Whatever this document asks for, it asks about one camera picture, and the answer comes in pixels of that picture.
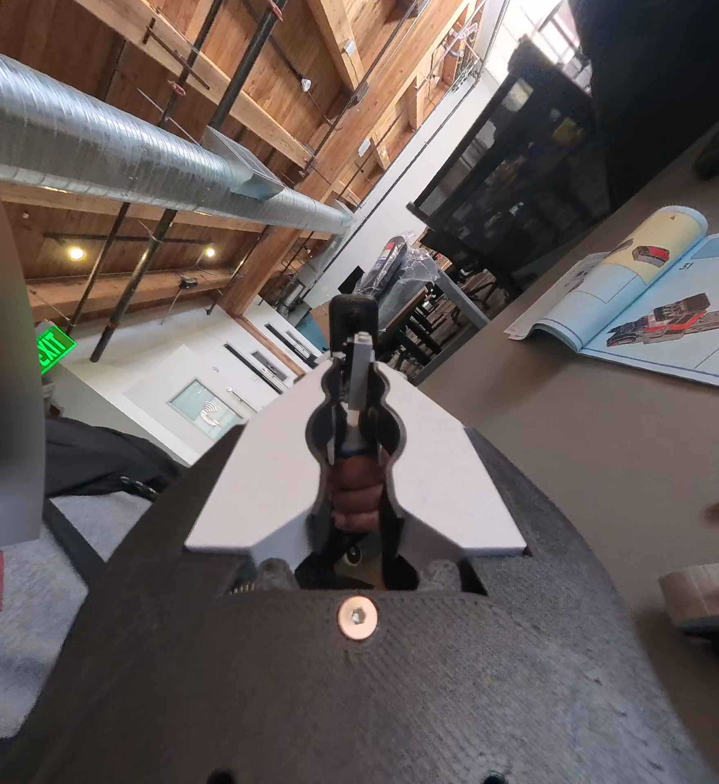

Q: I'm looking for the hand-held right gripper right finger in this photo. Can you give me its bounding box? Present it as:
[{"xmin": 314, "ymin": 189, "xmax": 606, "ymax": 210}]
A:
[{"xmin": 372, "ymin": 360, "xmax": 529, "ymax": 568}]

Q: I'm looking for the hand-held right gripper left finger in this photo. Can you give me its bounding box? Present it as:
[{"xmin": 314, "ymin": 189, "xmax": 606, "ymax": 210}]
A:
[{"xmin": 183, "ymin": 357, "xmax": 337, "ymax": 570}]

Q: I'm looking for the grey toy brick assembly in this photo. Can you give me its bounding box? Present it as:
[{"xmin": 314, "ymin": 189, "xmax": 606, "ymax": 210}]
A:
[{"xmin": 342, "ymin": 334, "xmax": 375, "ymax": 410}]

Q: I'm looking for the brown desk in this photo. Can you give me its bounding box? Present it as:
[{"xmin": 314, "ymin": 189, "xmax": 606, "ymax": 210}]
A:
[{"xmin": 418, "ymin": 104, "xmax": 719, "ymax": 784}]

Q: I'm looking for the person's left hand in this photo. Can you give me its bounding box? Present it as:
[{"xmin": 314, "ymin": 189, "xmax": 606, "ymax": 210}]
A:
[{"xmin": 326, "ymin": 447, "xmax": 388, "ymax": 534}]

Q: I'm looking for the glass window with logo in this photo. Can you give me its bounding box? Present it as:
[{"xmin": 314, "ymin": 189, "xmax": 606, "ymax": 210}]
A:
[{"xmin": 168, "ymin": 379, "xmax": 245, "ymax": 443}]

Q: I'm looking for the person's black jacket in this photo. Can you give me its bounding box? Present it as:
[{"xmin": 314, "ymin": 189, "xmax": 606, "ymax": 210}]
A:
[{"xmin": 44, "ymin": 416, "xmax": 185, "ymax": 500}]

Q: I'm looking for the black ceiling pipe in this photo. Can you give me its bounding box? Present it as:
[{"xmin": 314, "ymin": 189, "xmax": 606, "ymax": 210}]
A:
[{"xmin": 90, "ymin": 0, "xmax": 290, "ymax": 363}]

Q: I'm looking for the toy instruction booklet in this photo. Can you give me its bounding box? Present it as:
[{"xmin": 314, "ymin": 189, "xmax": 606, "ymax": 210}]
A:
[{"xmin": 505, "ymin": 205, "xmax": 719, "ymax": 394}]

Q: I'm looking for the black mesh office chair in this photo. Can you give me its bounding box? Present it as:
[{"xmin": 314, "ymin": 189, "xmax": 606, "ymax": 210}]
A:
[{"xmin": 409, "ymin": 37, "xmax": 618, "ymax": 295}]

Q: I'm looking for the green exit sign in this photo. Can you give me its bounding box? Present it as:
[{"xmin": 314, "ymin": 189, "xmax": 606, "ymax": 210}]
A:
[{"xmin": 36, "ymin": 323, "xmax": 77, "ymax": 376}]

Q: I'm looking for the person's grey shirt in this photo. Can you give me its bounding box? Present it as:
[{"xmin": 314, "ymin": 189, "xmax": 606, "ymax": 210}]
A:
[{"xmin": 0, "ymin": 490, "xmax": 164, "ymax": 742}]

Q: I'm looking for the toy brick truck model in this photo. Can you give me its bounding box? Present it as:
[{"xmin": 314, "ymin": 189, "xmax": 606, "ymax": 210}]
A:
[{"xmin": 659, "ymin": 560, "xmax": 719, "ymax": 653}]

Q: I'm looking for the silver air duct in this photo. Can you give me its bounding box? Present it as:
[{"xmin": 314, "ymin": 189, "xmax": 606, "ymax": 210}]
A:
[{"xmin": 0, "ymin": 38, "xmax": 354, "ymax": 236}]

